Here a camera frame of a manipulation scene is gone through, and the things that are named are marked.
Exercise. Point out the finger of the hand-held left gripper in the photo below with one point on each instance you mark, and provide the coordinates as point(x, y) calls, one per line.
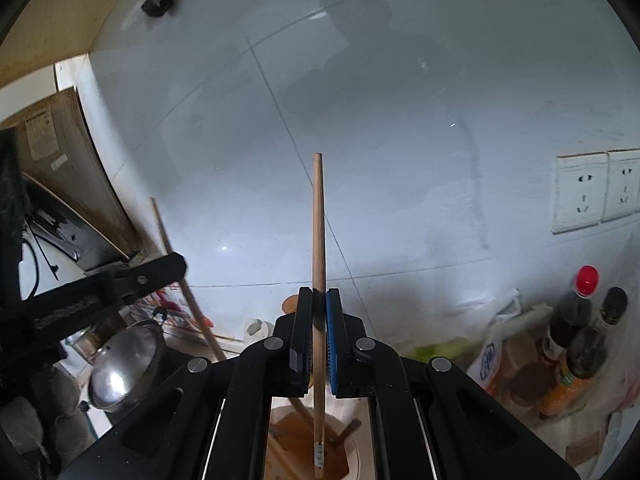
point(150, 272)

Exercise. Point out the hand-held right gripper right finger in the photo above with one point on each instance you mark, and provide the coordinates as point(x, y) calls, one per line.
point(334, 345)

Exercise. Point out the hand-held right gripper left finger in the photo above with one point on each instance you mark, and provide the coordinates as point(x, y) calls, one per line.
point(305, 340)

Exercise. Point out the light wooden chopstick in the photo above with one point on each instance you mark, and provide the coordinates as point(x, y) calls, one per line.
point(162, 230)

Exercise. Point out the dark wooden chopstick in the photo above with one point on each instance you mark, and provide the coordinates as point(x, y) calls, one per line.
point(298, 406)
point(347, 432)

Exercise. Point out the beige round utensil holder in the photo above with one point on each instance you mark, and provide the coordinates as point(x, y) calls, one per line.
point(295, 445)

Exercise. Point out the light chopstick with pale band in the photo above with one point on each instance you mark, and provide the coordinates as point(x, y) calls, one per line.
point(318, 210)

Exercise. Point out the steel steamer pot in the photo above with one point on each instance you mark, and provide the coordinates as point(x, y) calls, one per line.
point(80, 345)

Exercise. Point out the black range hood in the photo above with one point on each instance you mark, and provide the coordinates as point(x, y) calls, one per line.
point(75, 232)

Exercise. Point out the steel wok with lid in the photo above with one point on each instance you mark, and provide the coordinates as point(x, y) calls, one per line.
point(125, 365)

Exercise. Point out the green vegetable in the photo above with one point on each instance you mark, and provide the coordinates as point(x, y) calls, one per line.
point(440, 347)

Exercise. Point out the plastic packet with white label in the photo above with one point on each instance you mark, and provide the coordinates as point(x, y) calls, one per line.
point(487, 360)

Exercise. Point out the orange seasoning jar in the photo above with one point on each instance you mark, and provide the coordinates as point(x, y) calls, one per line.
point(520, 350)

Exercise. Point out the jar with brown lid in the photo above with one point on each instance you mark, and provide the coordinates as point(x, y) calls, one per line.
point(530, 385)

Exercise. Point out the cat printed striped cloth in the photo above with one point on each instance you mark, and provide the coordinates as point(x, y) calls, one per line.
point(555, 442)

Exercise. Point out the red cap sauce bottle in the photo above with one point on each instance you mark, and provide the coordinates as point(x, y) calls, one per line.
point(575, 305)

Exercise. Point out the black cap sauce bottle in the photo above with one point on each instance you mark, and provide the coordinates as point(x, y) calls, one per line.
point(585, 355)

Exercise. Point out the small brown box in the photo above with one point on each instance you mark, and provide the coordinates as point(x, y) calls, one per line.
point(582, 446)

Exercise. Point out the clear plastic bag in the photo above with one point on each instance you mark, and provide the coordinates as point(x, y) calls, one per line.
point(617, 395)

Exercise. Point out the black pipe bracket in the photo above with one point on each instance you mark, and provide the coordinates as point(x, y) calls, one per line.
point(156, 7)

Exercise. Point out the white wall socket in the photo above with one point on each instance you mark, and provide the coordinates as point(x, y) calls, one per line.
point(580, 192)
point(622, 185)

